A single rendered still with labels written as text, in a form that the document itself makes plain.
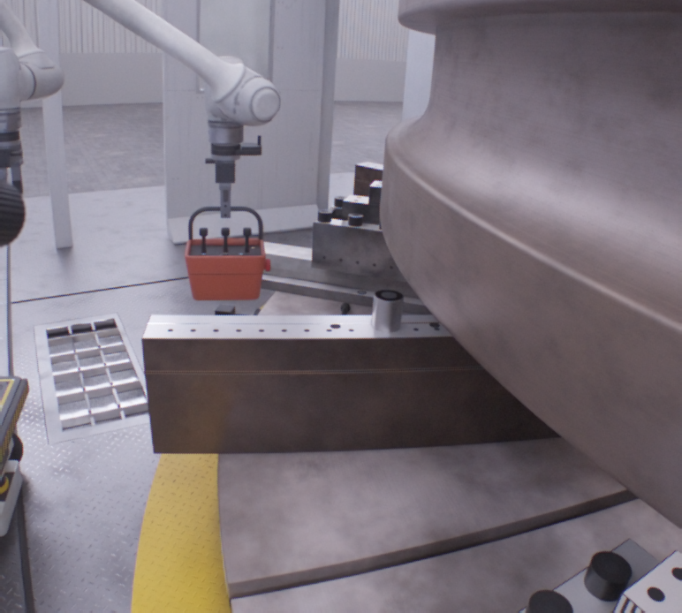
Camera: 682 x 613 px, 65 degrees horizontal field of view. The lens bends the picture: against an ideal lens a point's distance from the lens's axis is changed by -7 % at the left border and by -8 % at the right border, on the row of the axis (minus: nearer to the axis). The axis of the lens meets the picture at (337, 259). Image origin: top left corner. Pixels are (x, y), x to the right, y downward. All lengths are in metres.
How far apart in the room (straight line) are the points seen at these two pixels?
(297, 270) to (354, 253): 0.33
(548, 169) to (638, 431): 0.52
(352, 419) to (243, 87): 0.94
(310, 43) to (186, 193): 1.48
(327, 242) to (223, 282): 1.13
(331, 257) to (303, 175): 2.22
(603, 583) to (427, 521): 0.67
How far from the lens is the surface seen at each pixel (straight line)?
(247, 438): 1.67
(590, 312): 0.88
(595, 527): 1.68
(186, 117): 4.27
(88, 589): 1.84
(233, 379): 1.56
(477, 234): 1.09
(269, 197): 4.60
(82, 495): 2.12
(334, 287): 2.64
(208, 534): 1.92
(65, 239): 4.36
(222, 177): 1.42
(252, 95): 1.23
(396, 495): 1.61
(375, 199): 2.53
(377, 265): 2.49
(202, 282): 1.44
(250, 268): 1.42
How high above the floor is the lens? 1.40
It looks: 20 degrees down
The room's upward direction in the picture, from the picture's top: 3 degrees clockwise
